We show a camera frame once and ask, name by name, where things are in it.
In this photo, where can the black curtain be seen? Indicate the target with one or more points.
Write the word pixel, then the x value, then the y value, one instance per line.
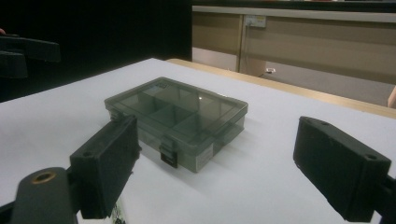
pixel 109 31

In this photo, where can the grey transparent compartment box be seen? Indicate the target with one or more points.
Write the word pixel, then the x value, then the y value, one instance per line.
pixel 183 124

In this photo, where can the white table sheet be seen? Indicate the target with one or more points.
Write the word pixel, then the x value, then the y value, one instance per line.
pixel 255 174

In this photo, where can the white plug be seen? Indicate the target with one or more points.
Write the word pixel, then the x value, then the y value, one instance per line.
pixel 271 70

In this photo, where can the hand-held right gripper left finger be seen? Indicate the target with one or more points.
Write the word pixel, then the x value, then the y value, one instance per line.
pixel 106 165

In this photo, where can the beige wooden desk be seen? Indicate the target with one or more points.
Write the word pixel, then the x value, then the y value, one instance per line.
pixel 311 46

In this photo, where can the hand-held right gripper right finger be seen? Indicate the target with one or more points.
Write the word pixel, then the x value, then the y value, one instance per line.
pixel 339 168

